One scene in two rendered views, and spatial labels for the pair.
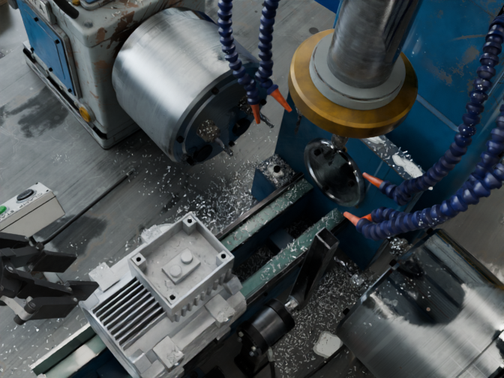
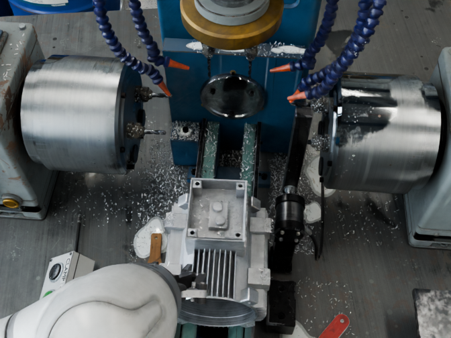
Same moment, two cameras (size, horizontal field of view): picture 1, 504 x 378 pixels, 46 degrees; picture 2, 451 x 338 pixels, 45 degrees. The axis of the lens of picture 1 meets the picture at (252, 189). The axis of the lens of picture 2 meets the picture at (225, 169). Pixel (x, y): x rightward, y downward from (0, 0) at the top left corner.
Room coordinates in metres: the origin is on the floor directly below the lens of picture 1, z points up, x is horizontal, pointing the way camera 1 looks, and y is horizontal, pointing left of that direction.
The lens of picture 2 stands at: (-0.04, 0.32, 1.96)
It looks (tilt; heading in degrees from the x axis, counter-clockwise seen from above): 57 degrees down; 326
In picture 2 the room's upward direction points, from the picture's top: straight up
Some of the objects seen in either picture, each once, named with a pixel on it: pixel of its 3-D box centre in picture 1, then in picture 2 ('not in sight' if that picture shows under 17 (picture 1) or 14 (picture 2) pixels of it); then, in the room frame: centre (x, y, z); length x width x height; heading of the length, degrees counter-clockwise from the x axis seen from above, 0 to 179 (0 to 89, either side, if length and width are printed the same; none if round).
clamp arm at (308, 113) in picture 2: (310, 274); (296, 155); (0.36, -0.11, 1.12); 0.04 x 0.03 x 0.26; 141
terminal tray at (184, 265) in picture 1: (181, 267); (217, 218); (0.34, 0.08, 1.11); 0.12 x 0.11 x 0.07; 143
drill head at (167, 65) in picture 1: (175, 72); (66, 113); (0.77, 0.19, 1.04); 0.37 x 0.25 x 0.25; 51
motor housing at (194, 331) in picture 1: (162, 304); (216, 261); (0.31, 0.11, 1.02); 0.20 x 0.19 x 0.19; 143
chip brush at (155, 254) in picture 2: not in sight; (154, 274); (0.44, 0.19, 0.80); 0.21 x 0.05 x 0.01; 146
